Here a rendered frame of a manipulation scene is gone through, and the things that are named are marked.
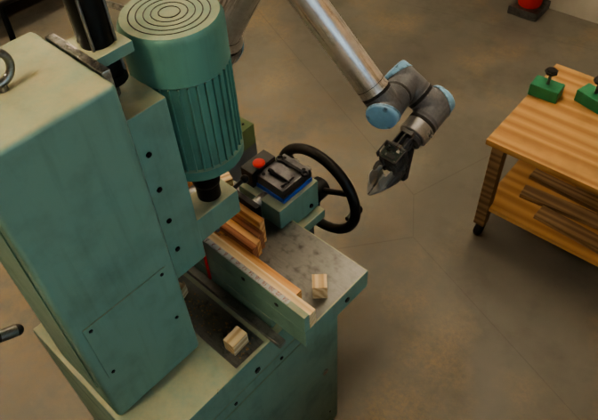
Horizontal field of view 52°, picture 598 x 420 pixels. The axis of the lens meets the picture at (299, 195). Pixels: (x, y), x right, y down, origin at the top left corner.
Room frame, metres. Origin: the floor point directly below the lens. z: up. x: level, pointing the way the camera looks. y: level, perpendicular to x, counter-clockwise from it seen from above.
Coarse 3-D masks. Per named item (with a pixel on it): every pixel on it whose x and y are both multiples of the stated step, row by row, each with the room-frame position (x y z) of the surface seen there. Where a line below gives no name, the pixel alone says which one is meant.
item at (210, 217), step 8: (224, 184) 0.93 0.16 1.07; (224, 192) 0.91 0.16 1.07; (232, 192) 0.91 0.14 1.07; (192, 200) 0.89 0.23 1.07; (200, 200) 0.89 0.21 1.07; (216, 200) 0.89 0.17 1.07; (224, 200) 0.89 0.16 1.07; (232, 200) 0.90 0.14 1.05; (200, 208) 0.87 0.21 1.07; (208, 208) 0.87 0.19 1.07; (216, 208) 0.87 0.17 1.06; (224, 208) 0.89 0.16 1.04; (232, 208) 0.90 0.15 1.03; (200, 216) 0.85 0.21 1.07; (208, 216) 0.85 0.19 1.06; (216, 216) 0.87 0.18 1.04; (224, 216) 0.88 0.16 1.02; (232, 216) 0.90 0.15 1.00; (200, 224) 0.84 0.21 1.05; (208, 224) 0.85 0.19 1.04; (216, 224) 0.87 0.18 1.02; (200, 232) 0.84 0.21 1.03; (208, 232) 0.85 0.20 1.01
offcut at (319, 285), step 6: (312, 276) 0.77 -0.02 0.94; (318, 276) 0.77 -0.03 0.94; (324, 276) 0.77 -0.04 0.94; (312, 282) 0.75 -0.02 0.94; (318, 282) 0.75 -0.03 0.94; (324, 282) 0.75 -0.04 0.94; (312, 288) 0.74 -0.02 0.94; (318, 288) 0.74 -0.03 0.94; (324, 288) 0.74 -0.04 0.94; (312, 294) 0.74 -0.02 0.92; (318, 294) 0.74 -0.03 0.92; (324, 294) 0.74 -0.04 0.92
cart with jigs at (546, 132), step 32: (544, 96) 1.80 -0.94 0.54; (576, 96) 1.78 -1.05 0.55; (512, 128) 1.65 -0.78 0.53; (544, 128) 1.64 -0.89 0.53; (576, 128) 1.63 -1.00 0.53; (544, 160) 1.48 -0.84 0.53; (576, 160) 1.47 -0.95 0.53; (512, 192) 1.65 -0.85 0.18; (544, 192) 1.63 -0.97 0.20; (576, 192) 1.61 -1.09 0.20; (480, 224) 1.58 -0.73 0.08; (544, 224) 1.48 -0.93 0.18; (576, 224) 1.45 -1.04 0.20
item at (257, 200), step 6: (240, 192) 0.98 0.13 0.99; (264, 192) 1.00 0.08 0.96; (240, 198) 0.96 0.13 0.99; (246, 198) 0.96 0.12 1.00; (258, 198) 0.98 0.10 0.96; (246, 204) 0.94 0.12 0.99; (252, 204) 0.94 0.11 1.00; (258, 204) 0.94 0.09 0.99; (252, 210) 0.93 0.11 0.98; (258, 210) 0.93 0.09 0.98
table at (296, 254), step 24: (192, 192) 1.08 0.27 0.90; (312, 216) 1.00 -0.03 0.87; (288, 240) 0.90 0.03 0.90; (312, 240) 0.90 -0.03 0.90; (216, 264) 0.85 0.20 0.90; (288, 264) 0.83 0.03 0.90; (312, 264) 0.83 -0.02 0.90; (336, 264) 0.82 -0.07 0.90; (240, 288) 0.80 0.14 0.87; (336, 288) 0.76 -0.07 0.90; (360, 288) 0.79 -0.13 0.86; (264, 312) 0.74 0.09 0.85; (336, 312) 0.73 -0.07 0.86; (312, 336) 0.67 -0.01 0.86
